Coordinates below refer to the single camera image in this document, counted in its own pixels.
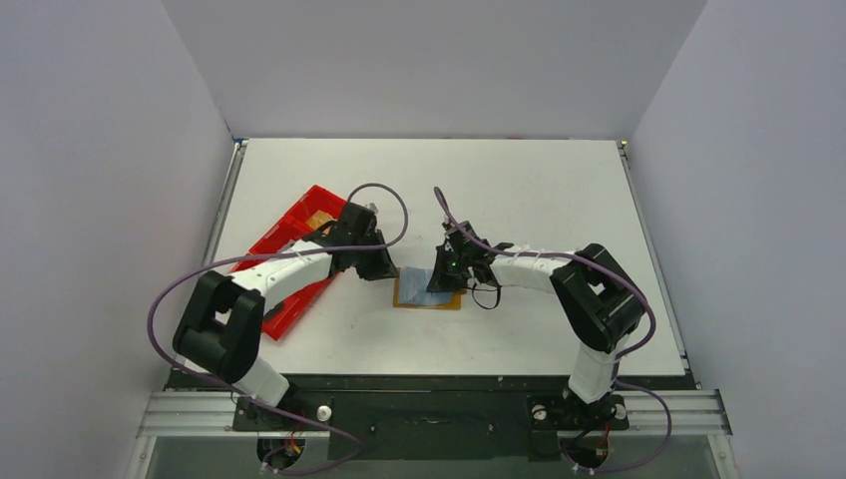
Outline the yellow leather card holder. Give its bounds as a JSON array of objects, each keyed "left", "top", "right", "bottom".
[{"left": 392, "top": 266, "right": 462, "bottom": 310}]

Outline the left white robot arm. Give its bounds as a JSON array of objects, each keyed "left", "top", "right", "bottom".
[{"left": 173, "top": 203, "right": 398, "bottom": 429}]

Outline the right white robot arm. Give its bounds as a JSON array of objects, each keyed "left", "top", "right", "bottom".
[{"left": 427, "top": 222, "right": 645, "bottom": 426}]

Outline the gold card in tray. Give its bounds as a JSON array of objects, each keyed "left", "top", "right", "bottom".
[{"left": 305, "top": 210, "right": 336, "bottom": 231}]

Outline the red plastic compartment tray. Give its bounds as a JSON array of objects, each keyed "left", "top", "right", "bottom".
[{"left": 230, "top": 186, "right": 346, "bottom": 340}]

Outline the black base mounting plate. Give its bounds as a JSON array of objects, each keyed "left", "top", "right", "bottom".
[{"left": 165, "top": 371, "right": 696, "bottom": 462}]

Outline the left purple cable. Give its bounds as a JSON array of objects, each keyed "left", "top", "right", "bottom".
[{"left": 146, "top": 183, "right": 410, "bottom": 474}]

